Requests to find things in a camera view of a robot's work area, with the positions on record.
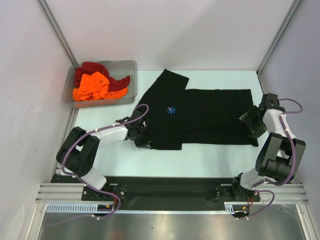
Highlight black t-shirt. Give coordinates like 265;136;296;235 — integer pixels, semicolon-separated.
139;69;259;150

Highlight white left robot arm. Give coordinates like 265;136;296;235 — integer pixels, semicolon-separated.
56;120;151;200

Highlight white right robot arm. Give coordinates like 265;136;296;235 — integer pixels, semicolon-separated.
230;104;306;202

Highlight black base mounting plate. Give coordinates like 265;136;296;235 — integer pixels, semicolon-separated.
49;174;261;211

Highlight clear plastic bin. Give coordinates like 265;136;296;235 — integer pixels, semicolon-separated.
62;60;138;108

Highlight orange t-shirt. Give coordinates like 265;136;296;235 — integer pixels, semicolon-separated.
72;72;129;102

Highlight dark red t-shirt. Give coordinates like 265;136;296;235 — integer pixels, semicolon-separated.
74;61;131;92

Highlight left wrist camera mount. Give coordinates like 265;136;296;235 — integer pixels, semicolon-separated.
115;110;147;129

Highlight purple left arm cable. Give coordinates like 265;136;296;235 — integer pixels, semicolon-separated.
47;103;150;227

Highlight white slotted cable duct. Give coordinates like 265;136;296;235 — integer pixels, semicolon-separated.
46;203;248;215

